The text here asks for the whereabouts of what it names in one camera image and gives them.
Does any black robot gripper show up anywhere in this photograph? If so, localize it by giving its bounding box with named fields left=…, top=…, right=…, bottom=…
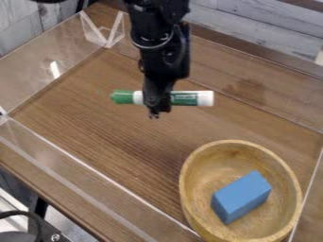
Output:
left=128, top=22, right=192, bottom=120

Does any green Expo marker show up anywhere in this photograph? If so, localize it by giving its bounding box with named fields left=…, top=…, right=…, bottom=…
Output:
left=109, top=90, right=214, bottom=107

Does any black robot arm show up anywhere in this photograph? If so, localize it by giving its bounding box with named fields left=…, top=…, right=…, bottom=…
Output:
left=122, top=0, right=190, bottom=118

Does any brown wooden bowl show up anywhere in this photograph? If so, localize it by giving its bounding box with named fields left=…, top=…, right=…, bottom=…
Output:
left=178, top=140, right=301, bottom=242

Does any blue foam block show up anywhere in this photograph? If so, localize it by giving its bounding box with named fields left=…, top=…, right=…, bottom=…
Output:
left=210, top=171, right=271, bottom=224

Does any black metal table leg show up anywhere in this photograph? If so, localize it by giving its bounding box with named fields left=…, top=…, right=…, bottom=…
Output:
left=33, top=197, right=49, bottom=219

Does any clear acrylic tray wall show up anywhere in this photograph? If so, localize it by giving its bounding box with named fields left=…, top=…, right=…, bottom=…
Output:
left=0, top=6, right=323, bottom=242

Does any black cable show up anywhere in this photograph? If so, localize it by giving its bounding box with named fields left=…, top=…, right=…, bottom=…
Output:
left=0, top=210, right=45, bottom=242

